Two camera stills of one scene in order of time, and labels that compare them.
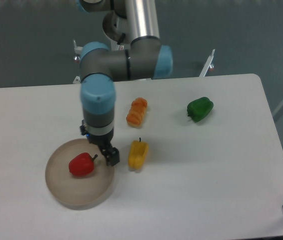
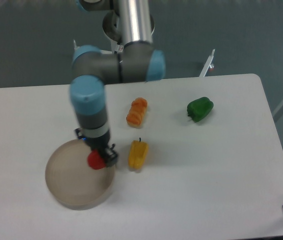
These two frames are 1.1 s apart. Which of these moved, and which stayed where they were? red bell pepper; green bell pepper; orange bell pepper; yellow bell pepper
Moved: red bell pepper
Stayed: green bell pepper; orange bell pepper; yellow bell pepper
